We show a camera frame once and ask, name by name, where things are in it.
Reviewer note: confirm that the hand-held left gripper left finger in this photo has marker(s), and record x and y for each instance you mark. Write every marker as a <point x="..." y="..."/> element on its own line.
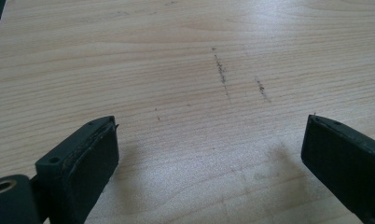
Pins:
<point x="83" y="165"/>

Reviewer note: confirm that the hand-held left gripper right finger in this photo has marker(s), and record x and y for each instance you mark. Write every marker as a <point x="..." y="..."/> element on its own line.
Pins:
<point x="347" y="161"/>

